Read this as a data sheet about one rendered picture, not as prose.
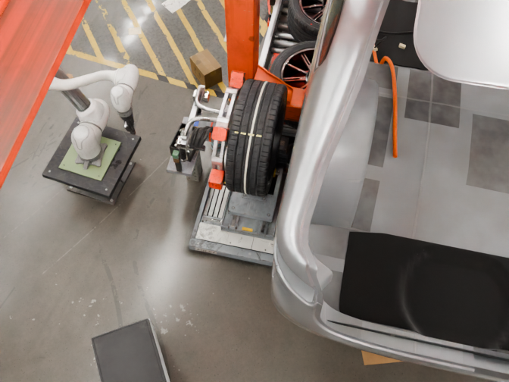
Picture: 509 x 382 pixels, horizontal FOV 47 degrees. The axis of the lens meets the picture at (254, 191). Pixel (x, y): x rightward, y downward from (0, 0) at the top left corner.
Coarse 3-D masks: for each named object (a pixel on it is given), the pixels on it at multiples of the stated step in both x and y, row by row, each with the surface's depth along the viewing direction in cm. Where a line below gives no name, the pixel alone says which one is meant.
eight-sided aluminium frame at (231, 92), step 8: (232, 88) 325; (224, 96) 320; (232, 96) 320; (224, 104) 318; (232, 104) 318; (232, 112) 320; (224, 120) 313; (216, 144) 316; (224, 144) 316; (216, 152) 321; (224, 152) 321; (216, 160) 319; (224, 160) 360; (216, 168) 329; (224, 168) 356
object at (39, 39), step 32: (0, 0) 94; (32, 0) 97; (64, 0) 97; (0, 32) 93; (32, 32) 94; (64, 32) 94; (0, 64) 90; (32, 64) 90; (0, 96) 87; (32, 96) 88; (0, 128) 85; (0, 160) 82
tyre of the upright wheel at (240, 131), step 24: (240, 96) 314; (264, 96) 315; (240, 120) 308; (264, 120) 307; (240, 144) 308; (264, 144) 307; (240, 168) 314; (264, 168) 311; (240, 192) 335; (264, 192) 327
